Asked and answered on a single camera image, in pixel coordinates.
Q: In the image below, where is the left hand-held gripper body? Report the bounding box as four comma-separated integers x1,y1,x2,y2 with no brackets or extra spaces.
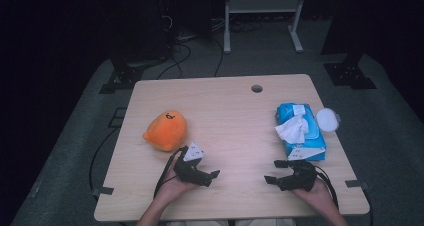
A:
173,141,212,184

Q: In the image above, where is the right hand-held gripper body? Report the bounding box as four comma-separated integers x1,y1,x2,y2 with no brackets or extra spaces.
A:
278,148,326,192

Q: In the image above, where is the white wet wipe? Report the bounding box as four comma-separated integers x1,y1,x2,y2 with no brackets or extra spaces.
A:
274,113,310,145

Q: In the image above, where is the blue wet wipe pack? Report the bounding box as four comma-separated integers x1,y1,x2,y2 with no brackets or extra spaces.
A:
275,102,342,162

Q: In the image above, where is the orange plush toy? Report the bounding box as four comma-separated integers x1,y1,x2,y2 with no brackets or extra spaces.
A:
142,110,188,153

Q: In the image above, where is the person's left hand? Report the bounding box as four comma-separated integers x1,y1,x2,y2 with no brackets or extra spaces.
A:
158,167,198,204

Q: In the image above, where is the person's right hand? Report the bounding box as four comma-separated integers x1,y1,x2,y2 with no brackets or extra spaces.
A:
293,179,336,214

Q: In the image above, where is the grey tape strip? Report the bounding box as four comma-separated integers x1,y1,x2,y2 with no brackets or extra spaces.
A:
92,186,115,198
345,179,370,190

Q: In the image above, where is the black stand base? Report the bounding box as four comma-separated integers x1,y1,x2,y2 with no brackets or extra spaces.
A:
98,54,169,95
322,50,378,91

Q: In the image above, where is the white metal stand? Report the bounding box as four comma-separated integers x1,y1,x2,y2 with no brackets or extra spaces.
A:
223,0,308,54

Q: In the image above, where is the right hand-held gripper black cable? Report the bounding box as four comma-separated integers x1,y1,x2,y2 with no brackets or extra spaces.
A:
313,165,340,210

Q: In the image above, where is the black rectangular floor frame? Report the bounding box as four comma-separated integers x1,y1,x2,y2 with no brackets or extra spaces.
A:
107,107,128,129

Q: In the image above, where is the black looped floor cable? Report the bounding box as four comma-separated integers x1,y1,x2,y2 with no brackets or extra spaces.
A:
156,41,193,81

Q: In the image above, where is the thin black floor cable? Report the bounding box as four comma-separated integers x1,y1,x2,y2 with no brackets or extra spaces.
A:
212,38,225,78

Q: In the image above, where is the tangle of dark cables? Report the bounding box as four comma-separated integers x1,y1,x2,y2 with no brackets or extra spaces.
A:
209,16,265,34

